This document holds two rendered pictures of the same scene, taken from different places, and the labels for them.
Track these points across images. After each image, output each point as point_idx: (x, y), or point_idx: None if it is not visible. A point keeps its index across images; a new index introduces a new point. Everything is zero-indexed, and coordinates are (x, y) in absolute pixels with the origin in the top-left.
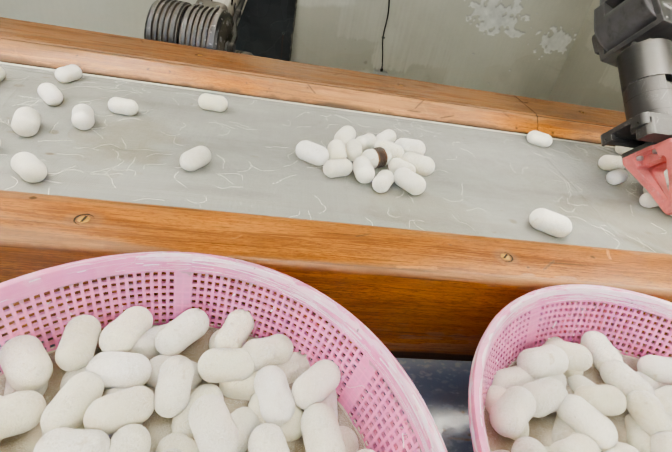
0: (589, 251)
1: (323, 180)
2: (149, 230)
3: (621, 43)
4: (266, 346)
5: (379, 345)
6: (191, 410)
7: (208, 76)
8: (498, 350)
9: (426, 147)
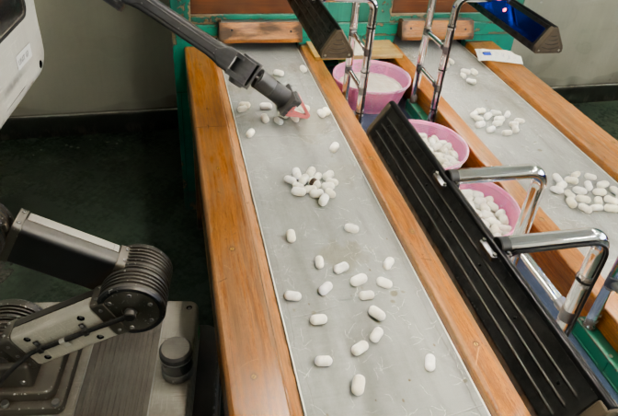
0: (355, 142)
1: (336, 199)
2: (407, 219)
3: (251, 79)
4: None
5: None
6: None
7: (257, 242)
8: None
9: (281, 170)
